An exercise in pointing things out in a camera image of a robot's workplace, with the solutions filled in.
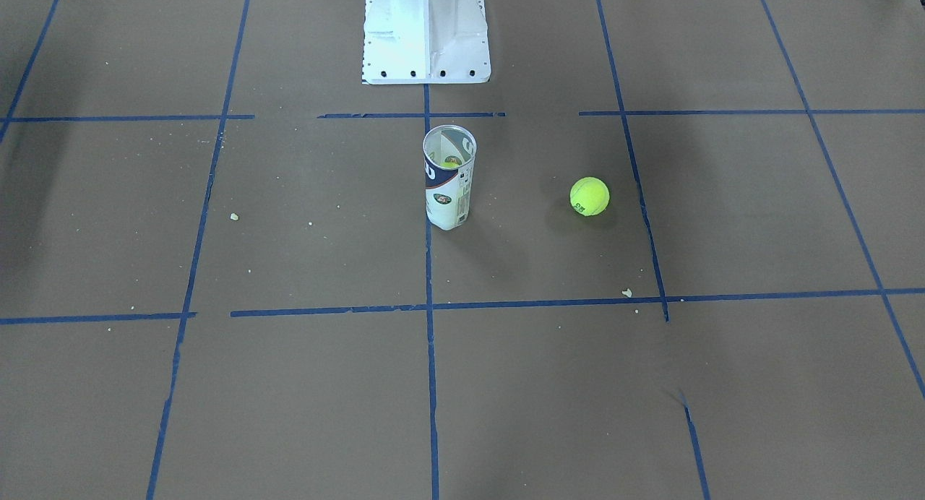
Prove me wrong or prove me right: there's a yellow-green tennis ball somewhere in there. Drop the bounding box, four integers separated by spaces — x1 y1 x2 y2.
569 176 610 217

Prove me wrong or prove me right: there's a white tennis ball can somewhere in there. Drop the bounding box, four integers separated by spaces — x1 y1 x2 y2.
423 124 477 230

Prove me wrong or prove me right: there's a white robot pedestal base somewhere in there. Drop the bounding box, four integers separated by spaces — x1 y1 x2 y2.
361 0 492 85

